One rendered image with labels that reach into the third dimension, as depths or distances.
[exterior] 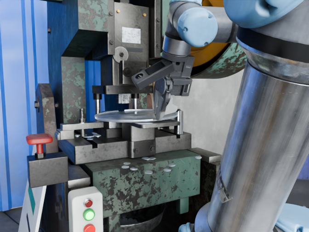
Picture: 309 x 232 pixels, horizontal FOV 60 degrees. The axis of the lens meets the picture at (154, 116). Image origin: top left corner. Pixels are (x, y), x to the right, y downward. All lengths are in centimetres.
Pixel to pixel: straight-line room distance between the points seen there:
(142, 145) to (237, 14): 72
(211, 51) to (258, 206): 86
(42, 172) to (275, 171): 58
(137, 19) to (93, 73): 120
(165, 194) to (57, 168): 37
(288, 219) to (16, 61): 191
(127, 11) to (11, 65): 126
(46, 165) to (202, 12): 52
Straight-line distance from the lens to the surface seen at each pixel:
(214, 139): 291
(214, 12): 61
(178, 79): 74
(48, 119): 122
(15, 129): 212
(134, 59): 98
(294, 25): 23
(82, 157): 88
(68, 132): 97
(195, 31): 57
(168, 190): 93
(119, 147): 91
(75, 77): 117
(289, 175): 32
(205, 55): 115
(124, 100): 103
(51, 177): 76
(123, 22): 99
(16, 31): 212
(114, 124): 100
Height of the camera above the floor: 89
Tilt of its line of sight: 7 degrees down
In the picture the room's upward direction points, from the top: straight up
